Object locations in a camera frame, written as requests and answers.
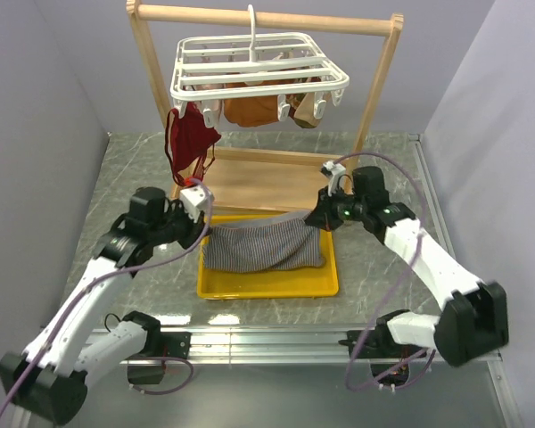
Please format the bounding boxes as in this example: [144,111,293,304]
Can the white plastic clip hanger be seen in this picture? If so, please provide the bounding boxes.
[169,5,350,128]

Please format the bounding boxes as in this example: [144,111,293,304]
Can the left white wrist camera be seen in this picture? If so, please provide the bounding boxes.
[178,180,214,223]

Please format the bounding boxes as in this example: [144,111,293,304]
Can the aluminium mounting rail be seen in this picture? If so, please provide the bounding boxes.
[8,324,505,428]

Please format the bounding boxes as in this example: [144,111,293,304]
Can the wooden hanging rack stand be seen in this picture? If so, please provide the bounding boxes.
[126,1,404,212]

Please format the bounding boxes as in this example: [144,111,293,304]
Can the red underwear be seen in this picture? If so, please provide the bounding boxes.
[164,103,221,187]

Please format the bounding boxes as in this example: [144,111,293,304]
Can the orange underwear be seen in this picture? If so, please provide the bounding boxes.
[223,95,278,128]

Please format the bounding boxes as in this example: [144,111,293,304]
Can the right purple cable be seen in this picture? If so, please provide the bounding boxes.
[333,152,437,392]

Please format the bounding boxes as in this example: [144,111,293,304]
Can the yellow plastic tray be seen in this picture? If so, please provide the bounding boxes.
[197,215,339,300]

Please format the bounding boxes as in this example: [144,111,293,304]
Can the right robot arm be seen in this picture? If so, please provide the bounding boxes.
[306,160,509,367]

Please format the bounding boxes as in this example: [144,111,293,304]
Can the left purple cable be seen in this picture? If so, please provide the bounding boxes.
[0,180,215,428]

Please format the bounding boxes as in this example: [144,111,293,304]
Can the grey striped underwear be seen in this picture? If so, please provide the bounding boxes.
[202,211,325,274]

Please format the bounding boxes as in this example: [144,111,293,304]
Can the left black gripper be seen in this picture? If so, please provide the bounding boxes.
[151,198,212,251]

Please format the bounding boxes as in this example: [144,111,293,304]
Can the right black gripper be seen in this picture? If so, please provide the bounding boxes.
[306,184,367,232]

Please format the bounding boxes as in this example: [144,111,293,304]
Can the purple cable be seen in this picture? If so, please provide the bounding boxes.
[333,152,437,392]
[0,180,215,428]

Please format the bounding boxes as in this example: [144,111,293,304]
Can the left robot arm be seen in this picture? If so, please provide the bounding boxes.
[0,179,214,425]

